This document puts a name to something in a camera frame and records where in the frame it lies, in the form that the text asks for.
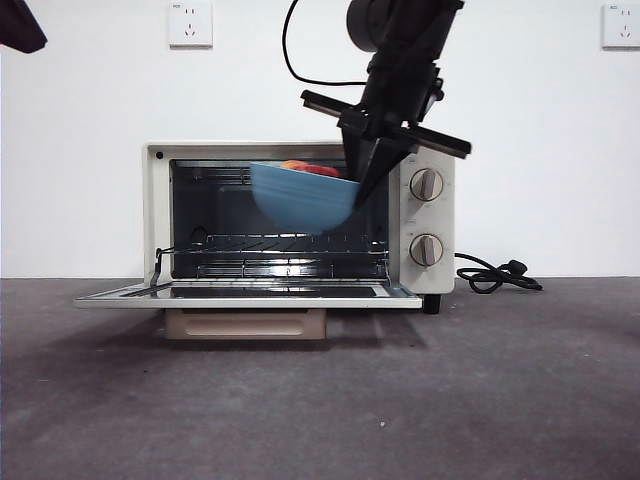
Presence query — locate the blue bowl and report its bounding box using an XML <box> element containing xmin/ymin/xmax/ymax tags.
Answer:
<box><xmin>249</xmin><ymin>160</ymin><xmax>362</xmax><ymax>235</ymax></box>

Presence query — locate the glass oven door with handle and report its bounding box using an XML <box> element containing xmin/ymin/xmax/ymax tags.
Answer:
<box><xmin>73</xmin><ymin>283</ymin><xmax>424</xmax><ymax>341</ymax></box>

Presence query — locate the beige oven knob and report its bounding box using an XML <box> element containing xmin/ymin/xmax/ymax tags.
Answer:
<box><xmin>409</xmin><ymin>168</ymin><xmax>445</xmax><ymax>203</ymax></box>
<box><xmin>409</xmin><ymin>233</ymin><xmax>444</xmax><ymax>268</ymax></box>

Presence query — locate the red apple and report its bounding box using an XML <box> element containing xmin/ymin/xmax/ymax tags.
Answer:
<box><xmin>282</xmin><ymin>158</ymin><xmax>341</xmax><ymax>177</ymax></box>

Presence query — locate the black oven power cable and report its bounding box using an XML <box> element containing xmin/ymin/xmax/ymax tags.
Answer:
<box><xmin>453</xmin><ymin>252</ymin><xmax>544</xmax><ymax>295</ymax></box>

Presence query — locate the wire oven rack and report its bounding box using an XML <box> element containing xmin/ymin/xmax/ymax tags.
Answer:
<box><xmin>164</xmin><ymin>232</ymin><xmax>391</xmax><ymax>259</ymax></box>

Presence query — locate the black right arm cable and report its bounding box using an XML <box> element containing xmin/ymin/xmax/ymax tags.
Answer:
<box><xmin>281</xmin><ymin>0</ymin><xmax>370</xmax><ymax>87</ymax></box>

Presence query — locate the cream toaster oven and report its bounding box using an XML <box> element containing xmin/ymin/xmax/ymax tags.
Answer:
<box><xmin>143</xmin><ymin>140</ymin><xmax>456</xmax><ymax>315</ymax></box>

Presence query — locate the white wall socket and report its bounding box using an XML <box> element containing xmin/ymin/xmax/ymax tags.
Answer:
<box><xmin>601</xmin><ymin>3</ymin><xmax>640</xmax><ymax>50</ymax></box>
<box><xmin>168</xmin><ymin>0</ymin><xmax>214</xmax><ymax>50</ymax></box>

